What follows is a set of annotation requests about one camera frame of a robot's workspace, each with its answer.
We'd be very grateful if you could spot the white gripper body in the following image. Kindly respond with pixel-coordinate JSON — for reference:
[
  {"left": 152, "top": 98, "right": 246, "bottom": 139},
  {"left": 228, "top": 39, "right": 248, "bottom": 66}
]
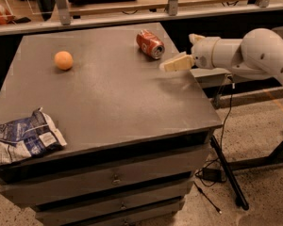
[{"left": 191, "top": 37, "right": 221, "bottom": 69}]

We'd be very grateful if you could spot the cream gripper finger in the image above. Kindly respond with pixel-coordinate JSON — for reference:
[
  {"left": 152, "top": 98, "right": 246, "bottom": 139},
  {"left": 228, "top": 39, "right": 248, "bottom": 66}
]
[
  {"left": 189, "top": 34, "right": 205, "bottom": 45},
  {"left": 159, "top": 52, "right": 194, "bottom": 72}
]

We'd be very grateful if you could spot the red coke can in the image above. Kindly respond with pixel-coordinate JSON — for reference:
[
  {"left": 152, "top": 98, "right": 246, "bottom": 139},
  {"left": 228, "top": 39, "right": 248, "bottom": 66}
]
[{"left": 136, "top": 29, "right": 165, "bottom": 59}]

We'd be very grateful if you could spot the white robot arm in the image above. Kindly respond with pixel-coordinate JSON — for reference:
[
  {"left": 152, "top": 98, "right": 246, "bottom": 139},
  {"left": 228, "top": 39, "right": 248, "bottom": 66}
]
[{"left": 159, "top": 28, "right": 283, "bottom": 87}]

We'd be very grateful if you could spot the grey drawer cabinet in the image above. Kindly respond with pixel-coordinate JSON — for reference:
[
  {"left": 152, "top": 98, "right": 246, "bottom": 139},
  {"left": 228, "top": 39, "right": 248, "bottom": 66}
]
[{"left": 0, "top": 25, "right": 222, "bottom": 226}]

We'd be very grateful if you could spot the black power adapter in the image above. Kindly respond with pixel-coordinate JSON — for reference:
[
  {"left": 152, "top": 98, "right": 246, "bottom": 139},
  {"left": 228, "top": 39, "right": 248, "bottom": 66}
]
[{"left": 202, "top": 168, "right": 223, "bottom": 183}]

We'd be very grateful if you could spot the orange fruit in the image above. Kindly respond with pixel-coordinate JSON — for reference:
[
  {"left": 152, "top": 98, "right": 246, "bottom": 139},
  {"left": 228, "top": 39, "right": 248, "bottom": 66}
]
[{"left": 54, "top": 51, "right": 74, "bottom": 71}]

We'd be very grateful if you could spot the black metal stand base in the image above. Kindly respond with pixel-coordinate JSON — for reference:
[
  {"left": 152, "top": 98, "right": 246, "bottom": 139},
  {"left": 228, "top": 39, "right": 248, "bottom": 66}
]
[{"left": 210, "top": 137, "right": 283, "bottom": 211}]

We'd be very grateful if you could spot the blue white chip bag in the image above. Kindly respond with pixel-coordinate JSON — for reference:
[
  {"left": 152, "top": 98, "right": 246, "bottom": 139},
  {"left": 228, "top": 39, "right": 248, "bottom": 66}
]
[{"left": 0, "top": 108, "right": 67, "bottom": 166}]

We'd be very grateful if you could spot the metal railing frame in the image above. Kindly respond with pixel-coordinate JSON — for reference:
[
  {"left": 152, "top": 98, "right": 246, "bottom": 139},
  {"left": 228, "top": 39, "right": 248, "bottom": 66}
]
[{"left": 0, "top": 0, "right": 283, "bottom": 36}]

